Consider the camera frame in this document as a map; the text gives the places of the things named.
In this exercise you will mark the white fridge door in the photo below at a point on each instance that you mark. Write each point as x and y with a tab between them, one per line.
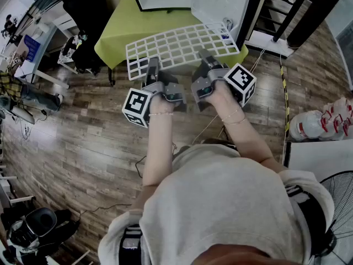
218	4

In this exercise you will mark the black standing fan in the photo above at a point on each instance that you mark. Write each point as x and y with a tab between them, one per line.
328	244

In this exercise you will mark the yellow black striped tape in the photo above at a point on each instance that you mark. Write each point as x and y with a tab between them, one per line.
286	112

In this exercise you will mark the wrapped water bottle pack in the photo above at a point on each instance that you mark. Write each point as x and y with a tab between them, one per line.
309	126

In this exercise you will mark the black office chair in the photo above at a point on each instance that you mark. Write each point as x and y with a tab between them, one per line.
88	15

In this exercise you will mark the teal yellow small item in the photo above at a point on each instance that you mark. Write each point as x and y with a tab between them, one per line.
82	36

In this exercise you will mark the black white patterned bag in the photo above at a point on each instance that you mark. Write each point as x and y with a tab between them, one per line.
69	51

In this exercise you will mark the person's beige shirt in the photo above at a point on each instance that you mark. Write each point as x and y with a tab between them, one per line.
220	203

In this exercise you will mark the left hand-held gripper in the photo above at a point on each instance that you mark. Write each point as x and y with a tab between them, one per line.
138	103

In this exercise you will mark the person's left forearm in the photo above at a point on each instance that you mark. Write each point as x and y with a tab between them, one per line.
158	148

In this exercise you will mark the green tablecloth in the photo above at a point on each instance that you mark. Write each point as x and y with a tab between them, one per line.
124	32

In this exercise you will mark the blue perforated basket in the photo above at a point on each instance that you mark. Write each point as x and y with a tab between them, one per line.
31	48

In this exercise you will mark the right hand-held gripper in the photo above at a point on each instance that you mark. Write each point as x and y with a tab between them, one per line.
240	77

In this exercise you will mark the white wire fridge shelf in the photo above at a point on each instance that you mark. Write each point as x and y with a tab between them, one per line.
180	70

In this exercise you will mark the thin gold bangle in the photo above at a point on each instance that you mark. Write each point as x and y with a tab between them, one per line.
234	122

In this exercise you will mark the dark wooden shelf rack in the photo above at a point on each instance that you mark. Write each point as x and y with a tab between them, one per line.
314	15

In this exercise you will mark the black gray helmet rig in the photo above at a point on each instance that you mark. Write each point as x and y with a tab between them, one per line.
41	221

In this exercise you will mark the blue white drink can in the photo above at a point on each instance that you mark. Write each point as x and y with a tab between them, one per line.
228	21

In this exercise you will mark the white table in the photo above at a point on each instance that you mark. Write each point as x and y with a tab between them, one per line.
325	159

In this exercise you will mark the person's right forearm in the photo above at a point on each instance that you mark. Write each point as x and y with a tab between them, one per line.
245	139

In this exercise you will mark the person's right hand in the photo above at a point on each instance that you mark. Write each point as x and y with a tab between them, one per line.
224	101

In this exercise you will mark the person's left hand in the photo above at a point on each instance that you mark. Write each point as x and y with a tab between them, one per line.
161	106

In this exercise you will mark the white desk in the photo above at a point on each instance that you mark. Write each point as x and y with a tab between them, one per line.
64	21

